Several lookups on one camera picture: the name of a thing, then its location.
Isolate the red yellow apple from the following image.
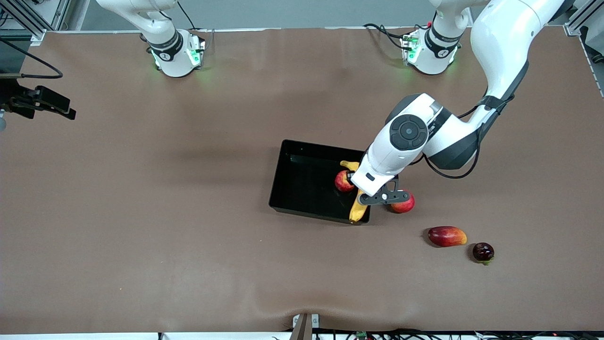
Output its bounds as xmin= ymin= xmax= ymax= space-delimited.
xmin=335 ymin=170 xmax=355 ymax=193

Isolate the yellow banana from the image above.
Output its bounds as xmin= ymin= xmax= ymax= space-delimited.
xmin=340 ymin=161 xmax=370 ymax=223

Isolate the black plastic box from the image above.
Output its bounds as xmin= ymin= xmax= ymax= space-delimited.
xmin=268 ymin=139 xmax=377 ymax=225

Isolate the red yellow mango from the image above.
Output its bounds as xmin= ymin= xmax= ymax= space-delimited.
xmin=428 ymin=226 xmax=468 ymax=248

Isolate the red apple left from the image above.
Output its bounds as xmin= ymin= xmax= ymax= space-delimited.
xmin=389 ymin=190 xmax=416 ymax=214

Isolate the brown table cover mat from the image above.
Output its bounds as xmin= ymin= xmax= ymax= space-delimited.
xmin=0 ymin=27 xmax=604 ymax=333

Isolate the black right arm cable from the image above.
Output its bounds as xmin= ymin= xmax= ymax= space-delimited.
xmin=0 ymin=37 xmax=64 ymax=79

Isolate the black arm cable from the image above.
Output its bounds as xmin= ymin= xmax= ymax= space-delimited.
xmin=0 ymin=37 xmax=64 ymax=79
xmin=422 ymin=94 xmax=515 ymax=180

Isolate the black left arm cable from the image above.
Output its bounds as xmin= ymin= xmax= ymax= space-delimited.
xmin=422 ymin=94 xmax=515 ymax=180

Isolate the aluminium frame profile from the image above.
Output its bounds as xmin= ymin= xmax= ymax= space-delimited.
xmin=565 ymin=0 xmax=604 ymax=37
xmin=0 ymin=0 xmax=71 ymax=46

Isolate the black power cable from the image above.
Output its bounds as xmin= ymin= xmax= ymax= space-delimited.
xmin=177 ymin=0 xmax=201 ymax=31
xmin=362 ymin=23 xmax=432 ymax=50

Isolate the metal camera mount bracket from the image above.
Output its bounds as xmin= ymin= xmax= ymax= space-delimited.
xmin=292 ymin=313 xmax=320 ymax=340

